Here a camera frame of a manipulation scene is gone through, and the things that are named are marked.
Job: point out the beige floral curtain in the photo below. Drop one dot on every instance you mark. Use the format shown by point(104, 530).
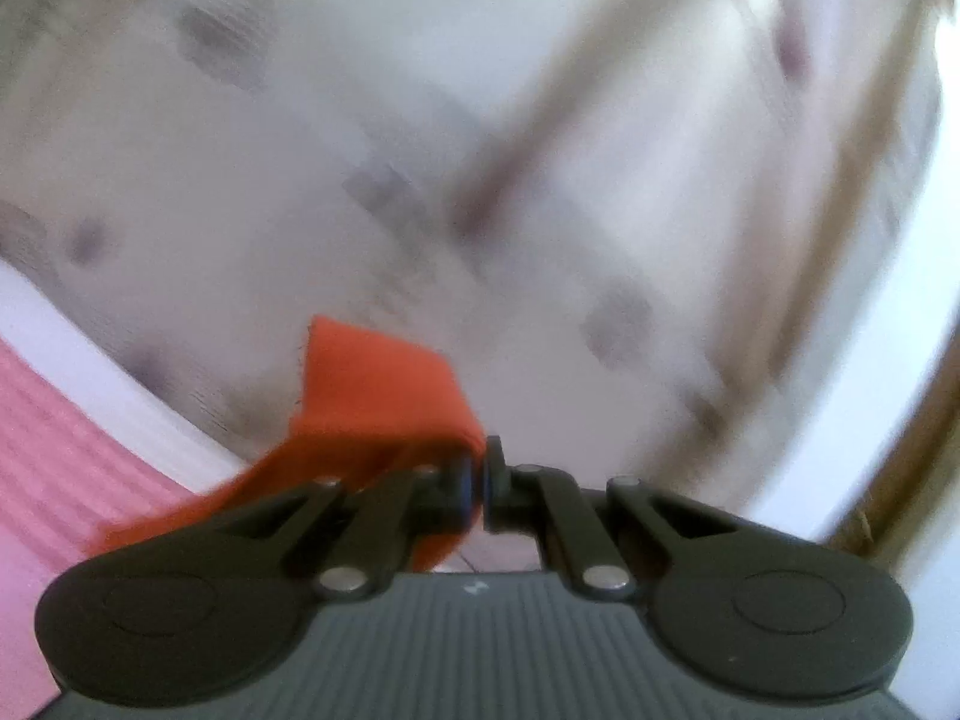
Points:
point(641, 230)

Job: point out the pink checkered white bedsheet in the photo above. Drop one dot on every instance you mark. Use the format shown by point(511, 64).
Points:
point(83, 446)

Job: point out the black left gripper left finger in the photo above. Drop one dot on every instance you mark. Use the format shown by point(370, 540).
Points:
point(201, 611)

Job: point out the orange red small garment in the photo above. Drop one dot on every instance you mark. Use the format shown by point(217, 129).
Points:
point(371, 404)

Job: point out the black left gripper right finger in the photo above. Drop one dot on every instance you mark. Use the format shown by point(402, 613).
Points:
point(752, 610)

